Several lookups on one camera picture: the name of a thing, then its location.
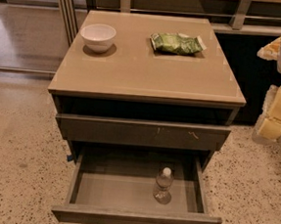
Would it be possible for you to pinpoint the closed grey top drawer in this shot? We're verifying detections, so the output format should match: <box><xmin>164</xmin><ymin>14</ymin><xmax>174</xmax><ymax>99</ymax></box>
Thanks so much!
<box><xmin>56</xmin><ymin>113</ymin><xmax>230</xmax><ymax>151</ymax></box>

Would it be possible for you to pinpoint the grey drawer cabinet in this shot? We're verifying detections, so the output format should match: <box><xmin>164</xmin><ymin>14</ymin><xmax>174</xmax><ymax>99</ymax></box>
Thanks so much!
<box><xmin>35</xmin><ymin>5</ymin><xmax>255</xmax><ymax>224</ymax></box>

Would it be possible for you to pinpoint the blue tape piece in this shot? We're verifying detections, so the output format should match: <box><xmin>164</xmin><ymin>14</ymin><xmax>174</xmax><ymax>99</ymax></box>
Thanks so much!
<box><xmin>67</xmin><ymin>155</ymin><xmax>73</xmax><ymax>161</ymax></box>

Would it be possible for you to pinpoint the green snack bag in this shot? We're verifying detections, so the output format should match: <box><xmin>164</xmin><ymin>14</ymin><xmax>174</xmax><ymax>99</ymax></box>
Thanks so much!
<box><xmin>151</xmin><ymin>32</ymin><xmax>207</xmax><ymax>56</ymax></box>

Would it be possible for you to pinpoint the open grey middle drawer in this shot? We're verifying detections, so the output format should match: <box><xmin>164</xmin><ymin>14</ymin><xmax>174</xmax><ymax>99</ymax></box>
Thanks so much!
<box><xmin>52</xmin><ymin>148</ymin><xmax>221</xmax><ymax>224</ymax></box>

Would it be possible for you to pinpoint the white ceramic bowl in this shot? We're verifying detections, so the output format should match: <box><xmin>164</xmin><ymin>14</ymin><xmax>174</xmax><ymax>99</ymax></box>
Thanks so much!
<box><xmin>80</xmin><ymin>23</ymin><xmax>117</xmax><ymax>53</ymax></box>

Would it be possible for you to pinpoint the clear plastic water bottle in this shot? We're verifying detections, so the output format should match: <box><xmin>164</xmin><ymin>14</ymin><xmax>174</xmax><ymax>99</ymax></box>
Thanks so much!
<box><xmin>153</xmin><ymin>167</ymin><xmax>174</xmax><ymax>204</ymax></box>

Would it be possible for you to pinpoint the metal railing frame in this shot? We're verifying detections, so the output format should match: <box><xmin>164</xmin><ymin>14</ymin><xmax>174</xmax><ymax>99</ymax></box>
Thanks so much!
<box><xmin>58</xmin><ymin>0</ymin><xmax>281</xmax><ymax>39</ymax></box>

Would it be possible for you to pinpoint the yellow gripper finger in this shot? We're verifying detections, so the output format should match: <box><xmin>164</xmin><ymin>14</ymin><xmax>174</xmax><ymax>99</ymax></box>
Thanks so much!
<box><xmin>257</xmin><ymin>36</ymin><xmax>281</xmax><ymax>61</ymax></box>
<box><xmin>256</xmin><ymin>85</ymin><xmax>281</xmax><ymax>141</ymax></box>

